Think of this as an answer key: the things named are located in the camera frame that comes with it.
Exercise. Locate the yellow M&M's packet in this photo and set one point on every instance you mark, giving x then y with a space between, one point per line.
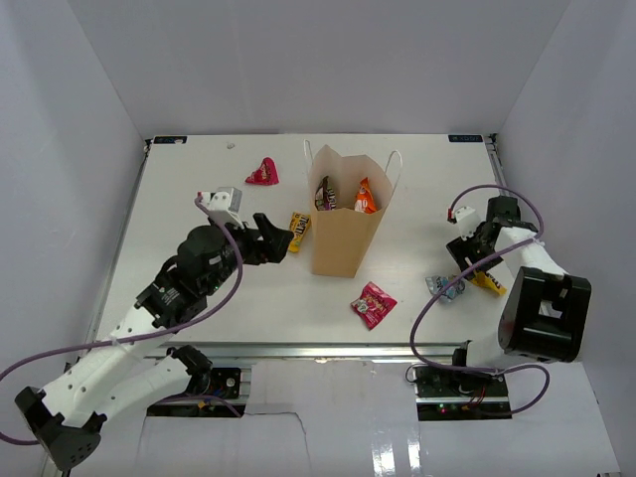
299 226
486 280

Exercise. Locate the blue label corner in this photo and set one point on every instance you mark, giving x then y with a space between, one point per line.
465 138
164 139

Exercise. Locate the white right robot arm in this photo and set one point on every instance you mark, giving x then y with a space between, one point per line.
544 316

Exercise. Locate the blue label right corner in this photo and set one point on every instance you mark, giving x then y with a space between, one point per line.
465 138

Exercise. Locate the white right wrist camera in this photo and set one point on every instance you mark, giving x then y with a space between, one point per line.
466 219

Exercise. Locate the red heart candy packet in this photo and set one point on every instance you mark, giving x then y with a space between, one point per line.
264 175

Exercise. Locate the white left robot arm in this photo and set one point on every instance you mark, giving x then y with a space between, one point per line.
67 415

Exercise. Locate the blue label left corner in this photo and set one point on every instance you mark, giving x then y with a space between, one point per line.
164 139

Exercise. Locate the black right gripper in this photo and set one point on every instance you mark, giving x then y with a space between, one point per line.
462 249

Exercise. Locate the silver blue snack packet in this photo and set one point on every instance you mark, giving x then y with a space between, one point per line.
452 290

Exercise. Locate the brown purple M&M's packet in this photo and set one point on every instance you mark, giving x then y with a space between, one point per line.
325 198

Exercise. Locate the orange white snack bag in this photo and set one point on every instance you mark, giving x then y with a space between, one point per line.
365 202

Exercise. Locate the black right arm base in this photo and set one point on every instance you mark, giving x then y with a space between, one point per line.
442 395

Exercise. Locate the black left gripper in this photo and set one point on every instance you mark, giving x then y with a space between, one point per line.
275 240

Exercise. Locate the brown paper bag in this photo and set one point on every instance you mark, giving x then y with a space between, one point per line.
341 237

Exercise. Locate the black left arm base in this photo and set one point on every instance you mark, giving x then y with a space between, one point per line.
223 383

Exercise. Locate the pink candy packet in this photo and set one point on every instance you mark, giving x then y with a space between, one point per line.
373 305

